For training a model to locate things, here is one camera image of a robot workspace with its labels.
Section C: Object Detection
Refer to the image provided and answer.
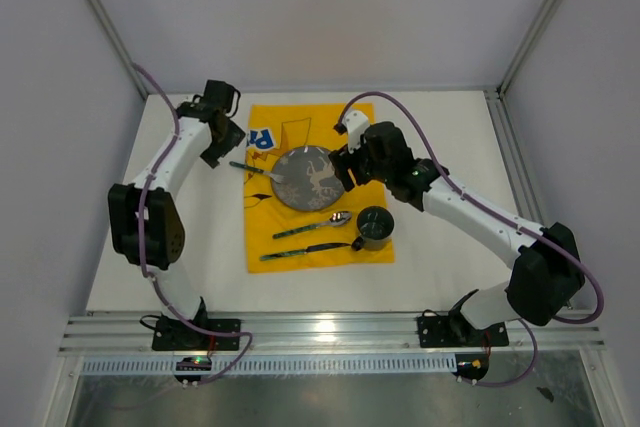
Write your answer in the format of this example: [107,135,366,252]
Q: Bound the grey reindeer plate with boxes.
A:
[271,146,345,212]

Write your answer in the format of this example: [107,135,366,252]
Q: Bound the spoon with green handle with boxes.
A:
[272,211,353,239]

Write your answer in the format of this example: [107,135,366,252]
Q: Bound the fork with green handle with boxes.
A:
[229,161,285,184]

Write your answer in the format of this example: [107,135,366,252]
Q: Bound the dark green mug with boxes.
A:
[351,206,395,251]

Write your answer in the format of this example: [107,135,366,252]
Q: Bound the knife with green handle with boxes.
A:
[259,242,351,262]

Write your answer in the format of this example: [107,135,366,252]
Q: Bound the yellow Pikachu cloth placemat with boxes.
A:
[243,104,395,274]

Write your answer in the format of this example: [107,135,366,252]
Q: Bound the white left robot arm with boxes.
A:
[107,80,245,349]

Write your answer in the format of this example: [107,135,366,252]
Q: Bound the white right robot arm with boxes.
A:
[329,110,585,344]

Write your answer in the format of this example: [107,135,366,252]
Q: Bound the right controller board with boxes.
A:
[453,353,489,383]

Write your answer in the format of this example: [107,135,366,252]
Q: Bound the controller board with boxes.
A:
[453,353,489,383]
[173,356,212,384]

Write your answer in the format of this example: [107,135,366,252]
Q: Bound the left controller board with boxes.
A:
[173,356,212,384]

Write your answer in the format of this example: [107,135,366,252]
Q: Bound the aluminium side rail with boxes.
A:
[484,88,550,225]

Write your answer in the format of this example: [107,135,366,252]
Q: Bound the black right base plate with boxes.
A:
[416,309,510,348]

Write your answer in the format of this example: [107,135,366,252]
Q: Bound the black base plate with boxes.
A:
[416,309,510,348]
[151,316,240,352]

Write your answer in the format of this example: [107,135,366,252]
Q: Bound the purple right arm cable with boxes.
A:
[334,91,605,388]

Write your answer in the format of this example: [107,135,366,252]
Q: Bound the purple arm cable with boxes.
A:
[132,62,254,389]
[334,91,605,388]

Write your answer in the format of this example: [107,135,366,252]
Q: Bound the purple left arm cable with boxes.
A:
[132,62,254,389]

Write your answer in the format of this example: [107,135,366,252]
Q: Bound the slotted cable duct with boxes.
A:
[80,352,455,376]

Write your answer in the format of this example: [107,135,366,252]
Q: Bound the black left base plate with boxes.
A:
[151,316,240,352]

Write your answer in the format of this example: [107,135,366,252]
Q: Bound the aluminium mounting rail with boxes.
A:
[58,311,606,356]

